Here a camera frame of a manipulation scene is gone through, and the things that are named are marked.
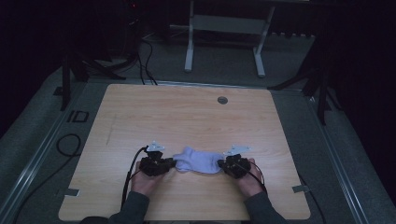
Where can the white metal stand frame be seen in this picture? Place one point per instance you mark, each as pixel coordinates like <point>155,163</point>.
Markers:
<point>224,24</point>

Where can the black tripod stand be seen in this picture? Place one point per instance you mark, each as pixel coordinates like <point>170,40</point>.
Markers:
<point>322,93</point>
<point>66,84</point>

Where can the grey tape piece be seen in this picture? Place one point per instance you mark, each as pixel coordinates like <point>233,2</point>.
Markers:
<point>72,192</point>
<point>300,188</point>

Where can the person's left hand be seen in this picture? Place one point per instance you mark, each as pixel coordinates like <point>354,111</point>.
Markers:
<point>144,183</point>

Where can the person's right hand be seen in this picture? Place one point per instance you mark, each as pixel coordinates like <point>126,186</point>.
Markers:
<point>250,183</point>

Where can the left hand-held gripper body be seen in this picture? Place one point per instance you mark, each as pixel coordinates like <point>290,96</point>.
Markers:
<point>154,165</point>

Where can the grey round table grommet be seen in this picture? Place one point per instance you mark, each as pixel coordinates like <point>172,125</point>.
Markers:
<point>222,100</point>

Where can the metal floor rail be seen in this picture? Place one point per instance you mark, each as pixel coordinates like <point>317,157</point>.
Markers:
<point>337,168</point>
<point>34,161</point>

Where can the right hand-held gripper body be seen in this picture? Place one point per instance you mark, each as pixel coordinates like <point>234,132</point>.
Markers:
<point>238,166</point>

